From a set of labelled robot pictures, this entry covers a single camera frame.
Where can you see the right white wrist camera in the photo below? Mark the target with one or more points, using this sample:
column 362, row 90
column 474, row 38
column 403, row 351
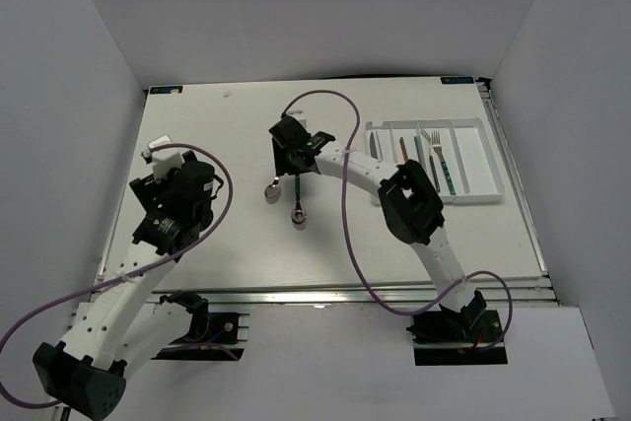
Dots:
column 303, row 123

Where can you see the orange chopstick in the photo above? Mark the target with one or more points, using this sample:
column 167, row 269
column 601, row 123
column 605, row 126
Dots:
column 402, row 146

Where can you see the left blue corner label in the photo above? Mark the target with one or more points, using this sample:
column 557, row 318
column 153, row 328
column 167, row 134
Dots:
column 166, row 90

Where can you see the pink handled spoon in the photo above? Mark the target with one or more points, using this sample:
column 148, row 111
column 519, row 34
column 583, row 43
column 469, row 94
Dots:
column 273, row 190

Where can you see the green handled spoon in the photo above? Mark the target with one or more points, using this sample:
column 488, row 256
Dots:
column 298, row 214

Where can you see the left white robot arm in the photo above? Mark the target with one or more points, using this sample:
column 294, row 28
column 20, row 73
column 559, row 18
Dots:
column 90, row 365

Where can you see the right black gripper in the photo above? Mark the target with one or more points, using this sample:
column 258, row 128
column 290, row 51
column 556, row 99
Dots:
column 282, row 165

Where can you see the pink handled knife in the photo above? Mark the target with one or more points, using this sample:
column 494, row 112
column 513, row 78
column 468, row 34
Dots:
column 375, row 146

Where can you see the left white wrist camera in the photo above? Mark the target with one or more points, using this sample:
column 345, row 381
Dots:
column 164, row 161

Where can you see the green chopstick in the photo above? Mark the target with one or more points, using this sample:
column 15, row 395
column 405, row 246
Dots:
column 418, row 148

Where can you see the white divided utensil tray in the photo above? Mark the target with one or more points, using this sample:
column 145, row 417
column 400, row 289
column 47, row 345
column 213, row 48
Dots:
column 466, row 148

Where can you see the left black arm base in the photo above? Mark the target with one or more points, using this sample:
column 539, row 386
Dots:
column 213, row 335

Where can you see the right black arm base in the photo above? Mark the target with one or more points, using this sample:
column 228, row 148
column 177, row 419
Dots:
column 438, row 340

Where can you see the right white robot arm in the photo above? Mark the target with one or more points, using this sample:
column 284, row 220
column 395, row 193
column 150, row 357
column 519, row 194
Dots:
column 412, row 208

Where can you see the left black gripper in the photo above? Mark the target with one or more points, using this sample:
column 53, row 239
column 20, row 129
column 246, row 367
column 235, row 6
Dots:
column 148, row 189

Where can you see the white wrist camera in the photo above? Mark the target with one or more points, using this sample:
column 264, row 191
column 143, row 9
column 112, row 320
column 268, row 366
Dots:
column 164, row 161
column 303, row 123

